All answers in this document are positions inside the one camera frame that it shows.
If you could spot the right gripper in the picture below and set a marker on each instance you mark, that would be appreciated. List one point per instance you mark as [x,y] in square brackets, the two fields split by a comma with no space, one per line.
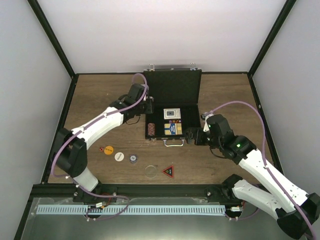
[198,131]

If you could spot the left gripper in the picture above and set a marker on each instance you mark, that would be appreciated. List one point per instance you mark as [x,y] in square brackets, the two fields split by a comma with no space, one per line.
[149,108]

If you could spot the red black chip stack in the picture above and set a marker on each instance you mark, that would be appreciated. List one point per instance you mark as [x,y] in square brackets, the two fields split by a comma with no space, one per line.
[151,129]

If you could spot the black poker case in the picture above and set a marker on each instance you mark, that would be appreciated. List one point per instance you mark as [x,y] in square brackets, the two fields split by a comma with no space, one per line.
[173,88]

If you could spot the purple chip stack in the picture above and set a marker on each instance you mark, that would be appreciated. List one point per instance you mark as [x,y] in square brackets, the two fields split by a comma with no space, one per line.
[133,158]

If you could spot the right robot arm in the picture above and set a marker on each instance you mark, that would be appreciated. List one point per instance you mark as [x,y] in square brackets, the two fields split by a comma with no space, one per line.
[294,209]

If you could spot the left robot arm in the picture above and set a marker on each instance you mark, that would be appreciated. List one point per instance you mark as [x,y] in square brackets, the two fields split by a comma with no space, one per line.
[70,158]

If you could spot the white card deck box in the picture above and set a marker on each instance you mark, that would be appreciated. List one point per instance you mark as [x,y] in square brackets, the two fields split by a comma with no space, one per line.
[171,113]

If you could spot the blue yellow card deck box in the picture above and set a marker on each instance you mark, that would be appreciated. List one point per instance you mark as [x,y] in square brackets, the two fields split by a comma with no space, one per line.
[172,129]

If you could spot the triangular all in button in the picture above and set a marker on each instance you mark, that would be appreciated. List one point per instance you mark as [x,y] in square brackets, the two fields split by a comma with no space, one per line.
[169,171]

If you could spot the clear acrylic dealer puck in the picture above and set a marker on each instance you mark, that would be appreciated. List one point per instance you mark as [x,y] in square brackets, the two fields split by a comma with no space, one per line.
[150,171]

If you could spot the white dealer button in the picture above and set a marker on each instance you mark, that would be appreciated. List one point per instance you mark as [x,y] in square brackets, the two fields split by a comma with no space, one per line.
[119,156]

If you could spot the orange big blind button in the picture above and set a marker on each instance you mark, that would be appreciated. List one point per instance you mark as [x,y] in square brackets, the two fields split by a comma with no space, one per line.
[108,150]

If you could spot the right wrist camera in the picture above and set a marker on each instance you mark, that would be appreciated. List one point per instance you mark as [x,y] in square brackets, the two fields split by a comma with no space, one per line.
[205,116]

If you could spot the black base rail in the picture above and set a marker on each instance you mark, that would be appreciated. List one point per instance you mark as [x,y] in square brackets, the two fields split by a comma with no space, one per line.
[213,192]

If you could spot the light blue slotted cable duct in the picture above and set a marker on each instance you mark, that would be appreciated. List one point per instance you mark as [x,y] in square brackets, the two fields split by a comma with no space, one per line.
[199,210]

